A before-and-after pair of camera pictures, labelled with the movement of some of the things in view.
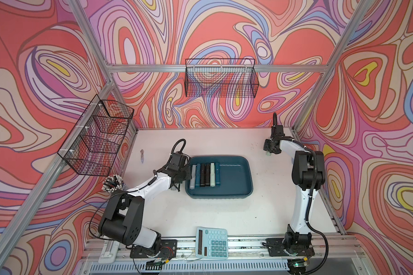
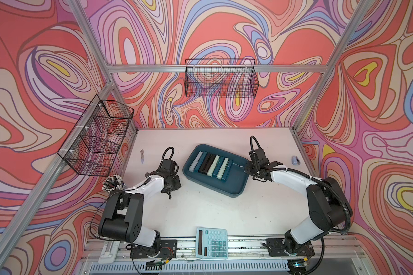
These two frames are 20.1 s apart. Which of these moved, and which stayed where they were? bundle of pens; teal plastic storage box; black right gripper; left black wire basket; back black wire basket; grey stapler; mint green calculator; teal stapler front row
Moved: teal plastic storage box; teal stapler front row; grey stapler; black right gripper
Stayed: mint green calculator; left black wire basket; back black wire basket; bundle of pens
